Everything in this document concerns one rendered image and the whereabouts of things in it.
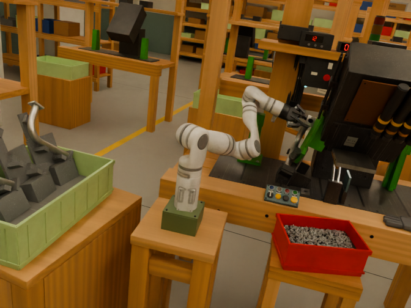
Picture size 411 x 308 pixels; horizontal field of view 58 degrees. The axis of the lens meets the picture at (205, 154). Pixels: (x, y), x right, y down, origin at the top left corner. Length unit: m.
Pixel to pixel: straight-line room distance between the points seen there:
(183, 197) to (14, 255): 0.59
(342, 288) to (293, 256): 0.21
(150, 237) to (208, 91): 1.05
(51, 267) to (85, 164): 0.58
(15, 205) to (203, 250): 0.72
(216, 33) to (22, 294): 1.54
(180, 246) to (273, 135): 1.04
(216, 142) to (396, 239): 0.87
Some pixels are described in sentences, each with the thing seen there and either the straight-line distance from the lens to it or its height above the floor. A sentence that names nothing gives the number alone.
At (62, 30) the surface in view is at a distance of 7.32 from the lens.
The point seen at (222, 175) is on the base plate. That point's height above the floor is 0.90.
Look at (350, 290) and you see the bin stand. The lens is 1.52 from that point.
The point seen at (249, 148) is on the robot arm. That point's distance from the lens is 1.65.
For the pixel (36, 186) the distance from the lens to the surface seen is 1.63.
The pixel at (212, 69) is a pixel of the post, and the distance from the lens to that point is 2.15.
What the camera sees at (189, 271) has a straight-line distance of 1.45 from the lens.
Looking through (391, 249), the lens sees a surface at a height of 0.81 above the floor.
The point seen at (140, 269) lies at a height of 0.70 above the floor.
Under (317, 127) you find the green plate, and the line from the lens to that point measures 1.78.
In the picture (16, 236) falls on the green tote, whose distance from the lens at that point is 1.32.
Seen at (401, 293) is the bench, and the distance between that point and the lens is 2.74.
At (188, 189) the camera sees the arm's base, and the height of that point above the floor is 1.03.
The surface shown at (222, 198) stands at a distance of 1.69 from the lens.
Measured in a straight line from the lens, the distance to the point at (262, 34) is 8.84.
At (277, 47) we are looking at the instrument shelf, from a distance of 1.97.
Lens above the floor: 1.66
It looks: 22 degrees down
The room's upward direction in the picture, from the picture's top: 8 degrees clockwise
